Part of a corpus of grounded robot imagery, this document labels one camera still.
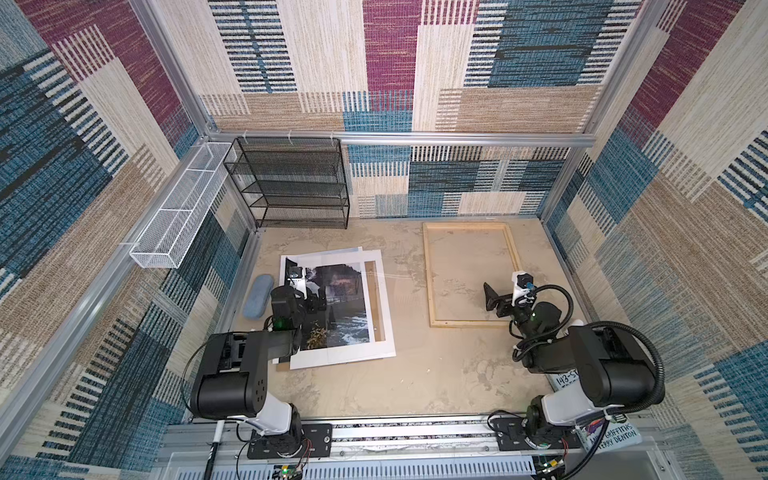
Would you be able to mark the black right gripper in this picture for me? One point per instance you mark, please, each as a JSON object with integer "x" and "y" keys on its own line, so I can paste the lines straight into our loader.
{"x": 504, "y": 301}

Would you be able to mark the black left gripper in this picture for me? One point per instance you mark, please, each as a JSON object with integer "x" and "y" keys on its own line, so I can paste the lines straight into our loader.
{"x": 309, "y": 299}

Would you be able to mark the waterfall bridge photo print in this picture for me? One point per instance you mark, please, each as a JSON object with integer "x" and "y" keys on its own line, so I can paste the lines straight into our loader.
{"x": 346, "y": 321}

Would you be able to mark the light wooden picture frame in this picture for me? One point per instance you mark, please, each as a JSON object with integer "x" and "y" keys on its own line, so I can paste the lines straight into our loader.
{"x": 460, "y": 257}

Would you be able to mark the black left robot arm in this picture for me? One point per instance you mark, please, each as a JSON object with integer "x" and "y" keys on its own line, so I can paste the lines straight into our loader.
{"x": 232, "y": 379}

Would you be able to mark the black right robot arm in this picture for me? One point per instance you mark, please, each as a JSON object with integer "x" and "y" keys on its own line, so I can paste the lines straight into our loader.
{"x": 619, "y": 369}

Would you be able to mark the white picture mat board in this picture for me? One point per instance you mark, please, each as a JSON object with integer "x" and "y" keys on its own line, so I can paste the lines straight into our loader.
{"x": 354, "y": 353}

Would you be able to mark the blue grey glasses case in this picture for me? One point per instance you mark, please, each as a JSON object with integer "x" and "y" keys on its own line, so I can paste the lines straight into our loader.
{"x": 258, "y": 297}

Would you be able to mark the black white marker pen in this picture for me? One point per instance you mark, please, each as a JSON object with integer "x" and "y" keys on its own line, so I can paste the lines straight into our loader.
{"x": 210, "y": 462}

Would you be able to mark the colourful treehouse book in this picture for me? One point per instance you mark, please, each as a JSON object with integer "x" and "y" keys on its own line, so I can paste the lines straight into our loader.
{"x": 618, "y": 436}

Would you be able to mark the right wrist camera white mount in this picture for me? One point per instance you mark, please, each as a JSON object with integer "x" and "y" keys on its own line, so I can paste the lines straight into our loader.
{"x": 523, "y": 284}

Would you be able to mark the brown frame backing board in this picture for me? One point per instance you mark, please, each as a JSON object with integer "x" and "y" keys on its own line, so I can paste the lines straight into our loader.
{"x": 375, "y": 301}

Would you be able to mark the black wire mesh shelf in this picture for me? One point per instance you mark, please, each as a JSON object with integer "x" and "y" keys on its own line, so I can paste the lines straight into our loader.
{"x": 291, "y": 182}

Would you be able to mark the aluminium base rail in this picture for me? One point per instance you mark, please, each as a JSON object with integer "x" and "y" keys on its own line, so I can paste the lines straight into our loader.
{"x": 411, "y": 447}

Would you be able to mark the white wire mesh basket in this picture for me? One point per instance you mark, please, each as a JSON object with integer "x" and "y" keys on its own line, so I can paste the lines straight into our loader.
{"x": 166, "y": 240}

